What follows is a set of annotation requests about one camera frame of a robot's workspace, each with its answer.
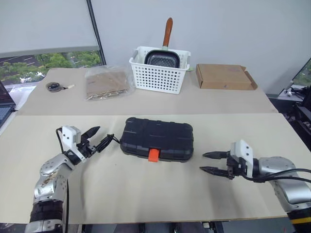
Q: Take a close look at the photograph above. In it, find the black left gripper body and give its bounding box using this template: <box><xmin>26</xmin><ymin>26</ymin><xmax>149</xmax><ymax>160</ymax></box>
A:
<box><xmin>77</xmin><ymin>139</ymin><xmax>98</xmax><ymax>158</ymax></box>

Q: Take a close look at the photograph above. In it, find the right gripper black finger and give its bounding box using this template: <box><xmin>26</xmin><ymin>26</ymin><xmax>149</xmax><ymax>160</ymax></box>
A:
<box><xmin>202</xmin><ymin>150</ymin><xmax>230</xmax><ymax>160</ymax></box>
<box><xmin>199</xmin><ymin>166</ymin><xmax>230</xmax><ymax>179</ymax></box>

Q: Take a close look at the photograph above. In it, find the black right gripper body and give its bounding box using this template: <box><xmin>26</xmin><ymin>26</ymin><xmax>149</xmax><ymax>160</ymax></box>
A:
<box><xmin>225</xmin><ymin>150</ymin><xmax>246</xmax><ymax>181</ymax></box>

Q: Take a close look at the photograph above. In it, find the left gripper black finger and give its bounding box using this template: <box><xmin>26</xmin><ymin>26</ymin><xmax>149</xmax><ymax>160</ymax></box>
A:
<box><xmin>94</xmin><ymin>134</ymin><xmax>114</xmax><ymax>153</ymax></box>
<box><xmin>80</xmin><ymin>125</ymin><xmax>101</xmax><ymax>142</ymax></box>

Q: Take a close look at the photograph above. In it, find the black plastic tool case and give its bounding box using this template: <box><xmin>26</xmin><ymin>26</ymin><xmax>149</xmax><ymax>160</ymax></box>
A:
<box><xmin>119</xmin><ymin>116</ymin><xmax>195</xmax><ymax>163</ymax></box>

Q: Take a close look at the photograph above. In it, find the clear bag with brown contents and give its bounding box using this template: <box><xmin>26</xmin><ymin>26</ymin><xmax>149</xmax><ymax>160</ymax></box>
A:
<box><xmin>84</xmin><ymin>65</ymin><xmax>137</xmax><ymax>101</ymax></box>

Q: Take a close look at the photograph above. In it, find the small round dark object tagged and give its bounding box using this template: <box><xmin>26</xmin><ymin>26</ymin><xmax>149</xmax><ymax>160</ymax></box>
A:
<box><xmin>46</xmin><ymin>82</ymin><xmax>75</xmax><ymax>93</ymax></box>

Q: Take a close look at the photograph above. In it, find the brown cardboard box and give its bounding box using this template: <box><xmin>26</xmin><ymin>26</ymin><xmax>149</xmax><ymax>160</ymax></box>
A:
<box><xmin>195</xmin><ymin>63</ymin><xmax>258</xmax><ymax>91</ymax></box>

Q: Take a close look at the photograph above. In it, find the white perforated plastic basket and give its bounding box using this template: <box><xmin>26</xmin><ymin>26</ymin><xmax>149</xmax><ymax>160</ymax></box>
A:
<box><xmin>128</xmin><ymin>46</ymin><xmax>190</xmax><ymax>95</ymax></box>

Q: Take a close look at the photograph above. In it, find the dark side furniture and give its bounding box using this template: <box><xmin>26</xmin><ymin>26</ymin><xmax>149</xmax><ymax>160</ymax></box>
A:
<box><xmin>267</xmin><ymin>84</ymin><xmax>311</xmax><ymax>149</ymax></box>

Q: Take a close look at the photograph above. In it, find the open laptop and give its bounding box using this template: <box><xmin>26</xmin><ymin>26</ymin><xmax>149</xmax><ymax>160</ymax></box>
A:
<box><xmin>0</xmin><ymin>80</ymin><xmax>17</xmax><ymax>129</ymax></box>

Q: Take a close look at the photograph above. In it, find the grey roller blind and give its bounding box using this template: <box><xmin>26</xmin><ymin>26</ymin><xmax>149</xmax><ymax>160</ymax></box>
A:
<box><xmin>0</xmin><ymin>0</ymin><xmax>101</xmax><ymax>59</ymax></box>

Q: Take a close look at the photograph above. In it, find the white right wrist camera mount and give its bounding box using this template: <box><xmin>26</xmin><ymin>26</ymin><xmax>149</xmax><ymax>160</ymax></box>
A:
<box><xmin>230</xmin><ymin>139</ymin><xmax>254</xmax><ymax>176</ymax></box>

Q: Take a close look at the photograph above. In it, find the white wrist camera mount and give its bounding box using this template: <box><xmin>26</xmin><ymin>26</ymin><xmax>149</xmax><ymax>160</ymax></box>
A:
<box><xmin>230</xmin><ymin>139</ymin><xmax>254</xmax><ymax>176</ymax></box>
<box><xmin>61</xmin><ymin>125</ymin><xmax>86</xmax><ymax>164</ymax></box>

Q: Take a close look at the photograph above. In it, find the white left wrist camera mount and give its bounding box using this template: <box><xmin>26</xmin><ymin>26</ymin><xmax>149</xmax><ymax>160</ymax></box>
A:
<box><xmin>61</xmin><ymin>125</ymin><xmax>86</xmax><ymax>164</ymax></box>

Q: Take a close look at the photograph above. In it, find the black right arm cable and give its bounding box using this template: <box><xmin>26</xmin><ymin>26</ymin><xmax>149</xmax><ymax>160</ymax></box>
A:
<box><xmin>242</xmin><ymin>168</ymin><xmax>311</xmax><ymax>183</ymax></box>

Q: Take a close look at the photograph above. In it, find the dark window frame post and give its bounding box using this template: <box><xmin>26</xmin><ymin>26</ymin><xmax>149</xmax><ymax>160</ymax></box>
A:
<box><xmin>86</xmin><ymin>0</ymin><xmax>107</xmax><ymax>66</ymax></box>

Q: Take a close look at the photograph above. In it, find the square black pan brown handle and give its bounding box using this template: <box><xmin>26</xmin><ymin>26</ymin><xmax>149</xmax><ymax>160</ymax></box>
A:
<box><xmin>144</xmin><ymin>17</ymin><xmax>182</xmax><ymax>68</ymax></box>

